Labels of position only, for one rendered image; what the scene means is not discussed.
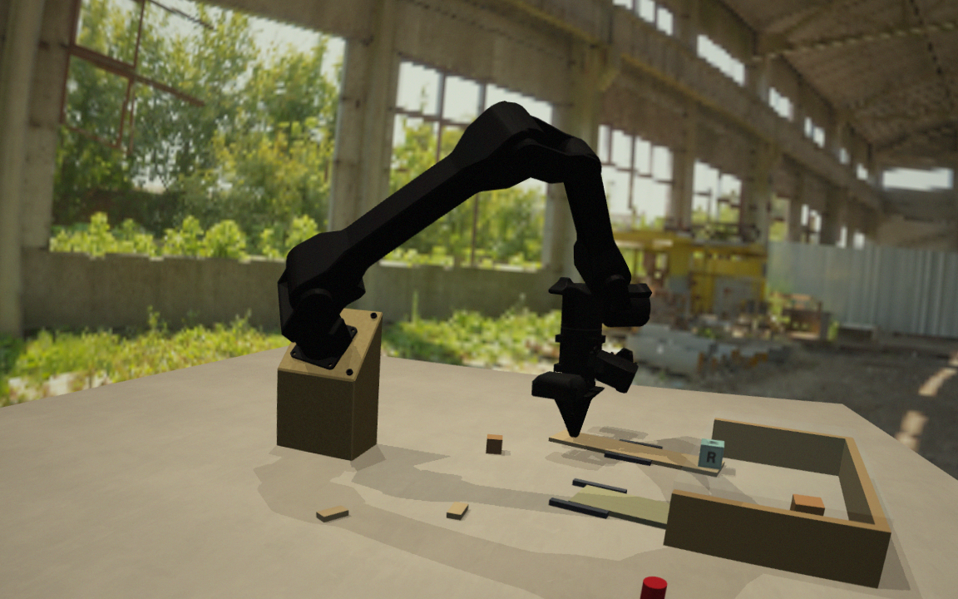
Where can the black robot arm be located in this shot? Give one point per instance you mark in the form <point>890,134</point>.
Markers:
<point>504,146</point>

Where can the red cylinder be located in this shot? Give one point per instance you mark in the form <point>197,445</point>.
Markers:
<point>653,588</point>

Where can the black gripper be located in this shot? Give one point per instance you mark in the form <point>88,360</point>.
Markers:
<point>568,388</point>

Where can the tan strip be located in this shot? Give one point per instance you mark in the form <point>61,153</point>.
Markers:
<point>660,457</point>

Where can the pale yellow flat strip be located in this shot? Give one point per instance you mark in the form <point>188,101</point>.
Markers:
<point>625,506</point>

